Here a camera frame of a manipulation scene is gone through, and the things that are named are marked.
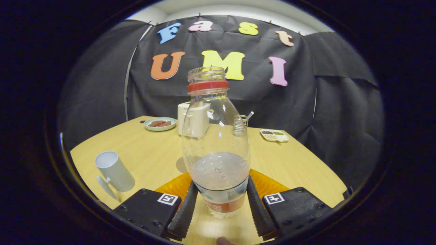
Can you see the round brown coaster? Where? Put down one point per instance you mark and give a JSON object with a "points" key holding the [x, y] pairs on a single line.
{"points": [[180, 165]]}

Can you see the white divided snack dish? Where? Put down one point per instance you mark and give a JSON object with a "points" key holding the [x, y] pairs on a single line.
{"points": [[274, 135]]}

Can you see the white toaster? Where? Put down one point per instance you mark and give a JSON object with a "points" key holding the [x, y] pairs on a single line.
{"points": [[190, 119]]}

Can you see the wooden table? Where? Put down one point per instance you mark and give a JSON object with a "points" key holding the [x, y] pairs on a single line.
{"points": [[150, 149]]}

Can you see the pale grey cup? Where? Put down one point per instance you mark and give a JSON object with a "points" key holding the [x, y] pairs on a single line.
{"points": [[117, 172]]}

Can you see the clear plastic juice bottle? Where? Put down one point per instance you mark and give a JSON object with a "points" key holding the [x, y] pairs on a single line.
{"points": [[218, 170]]}

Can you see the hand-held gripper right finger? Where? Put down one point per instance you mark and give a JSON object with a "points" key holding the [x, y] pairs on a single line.
{"points": [[257, 214]]}

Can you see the black backdrop cloth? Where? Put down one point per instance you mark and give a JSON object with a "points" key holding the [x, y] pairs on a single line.
{"points": [[286, 109]]}

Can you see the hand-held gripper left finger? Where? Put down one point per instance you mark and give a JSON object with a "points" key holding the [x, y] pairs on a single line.
{"points": [[185, 214]]}

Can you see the pale green plate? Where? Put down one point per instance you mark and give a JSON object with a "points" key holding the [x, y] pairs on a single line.
{"points": [[150, 127]]}

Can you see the small metal rack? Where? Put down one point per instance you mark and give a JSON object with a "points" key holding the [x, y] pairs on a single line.
{"points": [[246, 119]]}

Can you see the brown food pieces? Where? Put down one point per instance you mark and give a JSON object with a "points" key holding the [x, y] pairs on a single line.
{"points": [[160, 123]]}

